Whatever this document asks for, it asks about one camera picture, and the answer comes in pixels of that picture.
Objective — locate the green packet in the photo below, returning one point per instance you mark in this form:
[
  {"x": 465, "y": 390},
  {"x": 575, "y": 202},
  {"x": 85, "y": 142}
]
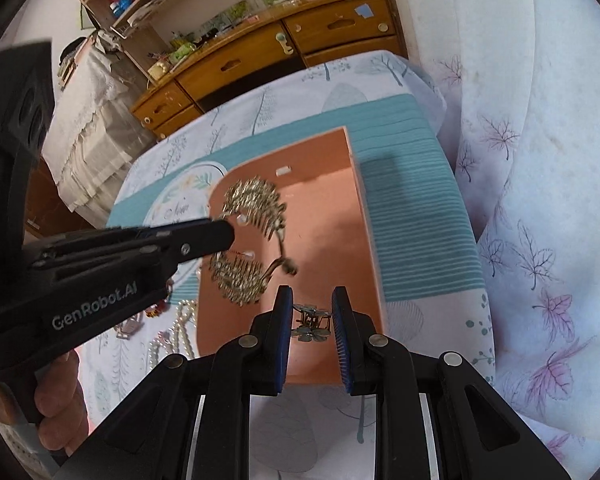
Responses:
[{"x": 183, "y": 51}]

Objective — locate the small flower hair clip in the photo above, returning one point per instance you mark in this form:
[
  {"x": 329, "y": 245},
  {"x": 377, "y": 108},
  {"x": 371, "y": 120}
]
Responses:
[{"x": 310, "y": 322}]

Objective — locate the white leaf print curtain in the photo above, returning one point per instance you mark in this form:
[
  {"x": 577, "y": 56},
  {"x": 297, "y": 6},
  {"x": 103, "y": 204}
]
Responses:
[{"x": 530, "y": 135}]

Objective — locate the small hanging desk ornament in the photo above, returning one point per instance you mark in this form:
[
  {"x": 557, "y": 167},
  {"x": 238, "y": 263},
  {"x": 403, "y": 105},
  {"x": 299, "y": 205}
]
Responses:
[{"x": 283, "y": 42}]

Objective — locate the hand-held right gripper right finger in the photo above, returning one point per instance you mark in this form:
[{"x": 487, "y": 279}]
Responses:
[{"x": 342, "y": 345}]

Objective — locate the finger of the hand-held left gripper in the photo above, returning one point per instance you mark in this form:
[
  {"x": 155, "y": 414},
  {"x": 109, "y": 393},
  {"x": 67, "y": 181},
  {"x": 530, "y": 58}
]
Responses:
[
  {"x": 110, "y": 232},
  {"x": 200, "y": 245}
]

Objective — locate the person's left hand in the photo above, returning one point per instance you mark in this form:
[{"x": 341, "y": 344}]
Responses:
[{"x": 60, "y": 400}]

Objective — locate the pink jewelry box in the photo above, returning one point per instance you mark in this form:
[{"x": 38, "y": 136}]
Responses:
[{"x": 320, "y": 220}]

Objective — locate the wooden shelf unit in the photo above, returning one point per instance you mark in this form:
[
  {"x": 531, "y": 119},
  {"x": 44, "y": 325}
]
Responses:
[{"x": 150, "y": 10}]

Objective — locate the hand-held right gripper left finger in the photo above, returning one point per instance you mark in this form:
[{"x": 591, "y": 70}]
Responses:
[{"x": 282, "y": 345}]

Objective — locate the tree print tablecloth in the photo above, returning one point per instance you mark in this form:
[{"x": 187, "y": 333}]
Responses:
[{"x": 420, "y": 220}]

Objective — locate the cream small box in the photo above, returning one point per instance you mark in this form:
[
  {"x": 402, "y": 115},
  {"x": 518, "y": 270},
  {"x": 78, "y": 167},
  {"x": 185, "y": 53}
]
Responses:
[{"x": 159, "y": 67}]

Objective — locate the blue sticker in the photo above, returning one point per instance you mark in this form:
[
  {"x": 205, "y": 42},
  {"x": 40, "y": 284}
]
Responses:
[{"x": 363, "y": 10}]

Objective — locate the wooden desk with drawers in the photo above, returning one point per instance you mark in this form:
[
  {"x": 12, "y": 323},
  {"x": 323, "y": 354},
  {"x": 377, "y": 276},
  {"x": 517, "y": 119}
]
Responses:
[{"x": 240, "y": 67}]

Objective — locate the white lace cloth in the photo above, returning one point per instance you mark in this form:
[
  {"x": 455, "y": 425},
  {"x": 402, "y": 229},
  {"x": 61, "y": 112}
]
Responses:
[{"x": 90, "y": 110}]

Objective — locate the red bead ornament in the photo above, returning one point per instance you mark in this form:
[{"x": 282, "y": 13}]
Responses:
[{"x": 156, "y": 310}]

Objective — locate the gold rhinestone hair comb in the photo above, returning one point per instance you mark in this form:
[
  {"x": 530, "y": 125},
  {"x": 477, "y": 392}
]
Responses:
[{"x": 250, "y": 195}]

